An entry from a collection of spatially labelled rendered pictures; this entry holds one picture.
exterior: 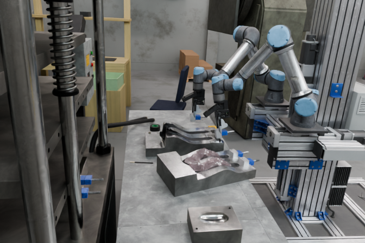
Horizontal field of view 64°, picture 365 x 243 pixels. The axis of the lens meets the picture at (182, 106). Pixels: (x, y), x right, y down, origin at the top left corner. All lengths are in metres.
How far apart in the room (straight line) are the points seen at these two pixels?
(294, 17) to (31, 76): 3.62
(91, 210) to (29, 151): 0.85
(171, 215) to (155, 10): 7.19
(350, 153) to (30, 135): 1.74
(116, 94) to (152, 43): 4.40
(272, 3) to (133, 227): 3.12
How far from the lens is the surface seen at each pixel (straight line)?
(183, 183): 1.51
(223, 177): 1.62
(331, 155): 1.96
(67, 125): 1.10
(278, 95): 2.37
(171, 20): 8.26
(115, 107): 4.13
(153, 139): 1.97
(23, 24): 0.63
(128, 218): 1.41
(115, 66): 4.56
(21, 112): 0.66
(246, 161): 1.75
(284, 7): 3.93
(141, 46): 8.33
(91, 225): 1.42
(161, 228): 1.36
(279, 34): 1.71
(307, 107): 1.76
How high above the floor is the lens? 1.69
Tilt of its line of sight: 18 degrees down
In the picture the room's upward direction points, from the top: 3 degrees clockwise
